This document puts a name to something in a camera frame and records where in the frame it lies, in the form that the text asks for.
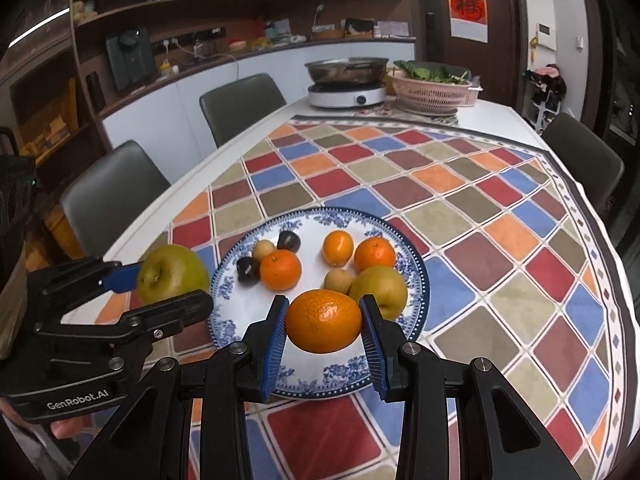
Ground yellow-green pear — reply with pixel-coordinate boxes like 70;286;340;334
348;266;408;320

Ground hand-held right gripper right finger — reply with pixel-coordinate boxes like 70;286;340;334
357;294;583;480

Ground black thermos bottle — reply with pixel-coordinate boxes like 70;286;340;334
85;72;107;113

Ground large orange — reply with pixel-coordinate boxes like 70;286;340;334
285;290;363;354

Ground blue white porcelain plate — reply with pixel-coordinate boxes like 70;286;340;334
207;206;431;400

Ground red white door poster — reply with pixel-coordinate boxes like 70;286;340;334
445;0;490;43

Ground steel hot pot pan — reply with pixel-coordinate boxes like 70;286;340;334
304;56;390;86

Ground green apple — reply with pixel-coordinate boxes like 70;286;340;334
136;244;211;306

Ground white counter cabinet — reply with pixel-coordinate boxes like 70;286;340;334
100;37;416;161

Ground oval small tangerine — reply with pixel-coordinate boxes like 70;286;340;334
322;230;354;268

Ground round tangerine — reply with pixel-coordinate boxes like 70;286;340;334
354;237;397;273
259;250;303;292

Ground black countertop appliance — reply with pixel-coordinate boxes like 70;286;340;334
105;27;158;92

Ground brown wooden door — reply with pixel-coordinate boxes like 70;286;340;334
415;0;523;106

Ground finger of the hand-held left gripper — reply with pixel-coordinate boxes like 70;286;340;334
32;289;216;347
30;256;143;306

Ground shoe rack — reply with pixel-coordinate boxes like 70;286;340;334
522;62;568;131

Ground person's grey trousers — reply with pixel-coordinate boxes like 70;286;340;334
0;410;76;480

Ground white wall intercom panel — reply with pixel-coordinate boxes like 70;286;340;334
534;22;557;51

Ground white induction cooker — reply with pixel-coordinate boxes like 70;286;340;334
307;82;388;110

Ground pink plastic basket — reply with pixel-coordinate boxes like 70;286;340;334
387;71;483;113

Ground green leafy vegetables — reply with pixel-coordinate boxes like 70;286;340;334
394;60;471;84

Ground dark glass cabinet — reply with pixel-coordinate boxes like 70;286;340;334
595;0;640;251

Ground large dark plum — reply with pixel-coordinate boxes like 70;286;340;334
236;256;261;287

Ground colourful chequered tablecloth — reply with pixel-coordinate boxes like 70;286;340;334
92;115;633;480

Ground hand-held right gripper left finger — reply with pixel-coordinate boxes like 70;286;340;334
65;294;292;480

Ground wooden wall shelving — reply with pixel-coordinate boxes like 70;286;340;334
70;0;276;86

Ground person's left hand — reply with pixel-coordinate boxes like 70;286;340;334
0;250;85;441

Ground grey dining chair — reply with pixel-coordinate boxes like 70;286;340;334
541;112;626;216
60;140;171;258
199;73;287;148

